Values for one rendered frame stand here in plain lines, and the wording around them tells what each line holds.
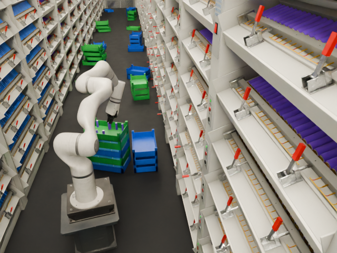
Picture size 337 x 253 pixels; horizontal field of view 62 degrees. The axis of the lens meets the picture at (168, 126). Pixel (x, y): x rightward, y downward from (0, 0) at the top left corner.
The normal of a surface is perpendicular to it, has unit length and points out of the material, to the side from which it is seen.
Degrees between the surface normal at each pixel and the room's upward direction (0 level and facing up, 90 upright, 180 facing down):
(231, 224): 22
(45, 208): 0
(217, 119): 90
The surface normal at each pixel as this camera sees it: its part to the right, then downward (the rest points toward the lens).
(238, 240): -0.37, -0.77
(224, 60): 0.13, 0.51
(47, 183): 0.00, -0.85
